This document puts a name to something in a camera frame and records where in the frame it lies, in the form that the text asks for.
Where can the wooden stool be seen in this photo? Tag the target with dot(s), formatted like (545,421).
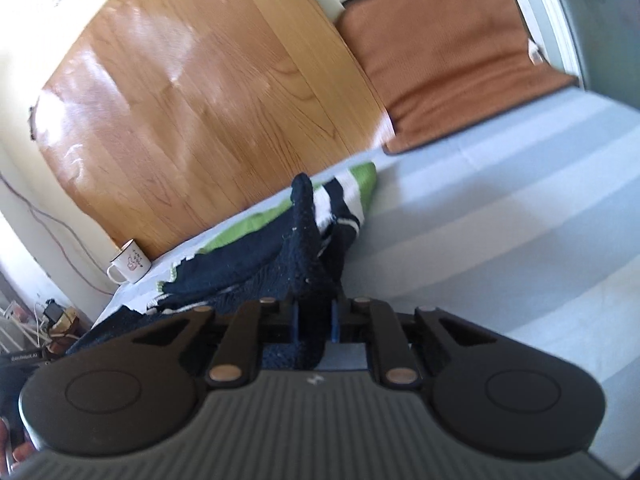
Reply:
(65,332)

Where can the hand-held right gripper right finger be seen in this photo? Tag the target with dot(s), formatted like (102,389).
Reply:
(335,322)

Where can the blue white striped bed sheet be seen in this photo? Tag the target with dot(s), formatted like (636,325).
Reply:
(500,240)

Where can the person's left hand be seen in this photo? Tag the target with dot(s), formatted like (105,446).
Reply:
(20,452)

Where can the navy green striped knit sweater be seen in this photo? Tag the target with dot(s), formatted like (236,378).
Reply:
(240,265)

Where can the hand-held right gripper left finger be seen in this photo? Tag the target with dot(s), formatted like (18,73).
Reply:
(296,322)

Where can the white enamel mug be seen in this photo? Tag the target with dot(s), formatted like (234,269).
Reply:
(131,262)

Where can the wood-pattern wall board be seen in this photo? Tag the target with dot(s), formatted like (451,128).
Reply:
(200,110)

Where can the black charger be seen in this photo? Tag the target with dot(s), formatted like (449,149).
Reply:
(52,311)

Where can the brown seat cushion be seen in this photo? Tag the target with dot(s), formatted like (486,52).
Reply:
(450,60)

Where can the white window frame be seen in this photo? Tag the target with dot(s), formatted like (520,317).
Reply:
(550,20)

